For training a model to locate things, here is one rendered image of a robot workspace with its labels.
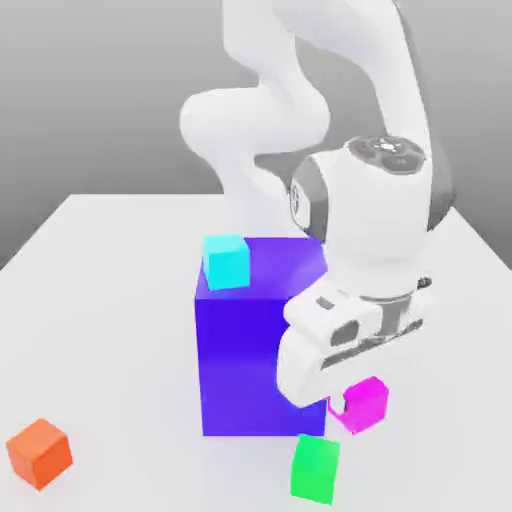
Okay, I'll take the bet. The small orange cube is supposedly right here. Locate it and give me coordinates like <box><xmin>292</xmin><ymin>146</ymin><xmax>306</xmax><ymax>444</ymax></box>
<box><xmin>5</xmin><ymin>417</ymin><xmax>74</xmax><ymax>492</ymax></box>

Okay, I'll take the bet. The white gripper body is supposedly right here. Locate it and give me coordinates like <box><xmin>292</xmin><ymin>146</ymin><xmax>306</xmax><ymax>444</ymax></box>
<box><xmin>276</xmin><ymin>296</ymin><xmax>436</xmax><ymax>410</ymax></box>

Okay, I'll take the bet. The small cyan cube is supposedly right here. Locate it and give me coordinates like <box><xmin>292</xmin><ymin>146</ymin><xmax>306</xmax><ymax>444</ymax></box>
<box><xmin>201</xmin><ymin>234</ymin><xmax>252</xmax><ymax>292</ymax></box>

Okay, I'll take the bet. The small green cube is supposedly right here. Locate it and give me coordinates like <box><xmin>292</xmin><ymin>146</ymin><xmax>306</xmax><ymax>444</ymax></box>
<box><xmin>290</xmin><ymin>433</ymin><xmax>342</xmax><ymax>507</ymax></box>

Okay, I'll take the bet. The large purple box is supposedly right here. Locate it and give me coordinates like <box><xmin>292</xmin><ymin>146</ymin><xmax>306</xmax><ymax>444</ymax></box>
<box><xmin>194</xmin><ymin>236</ymin><xmax>329</xmax><ymax>438</ymax></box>

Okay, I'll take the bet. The small magenta cube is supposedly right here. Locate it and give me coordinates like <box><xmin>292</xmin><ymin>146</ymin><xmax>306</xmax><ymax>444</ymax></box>
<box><xmin>326</xmin><ymin>375</ymin><xmax>390</xmax><ymax>436</ymax></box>

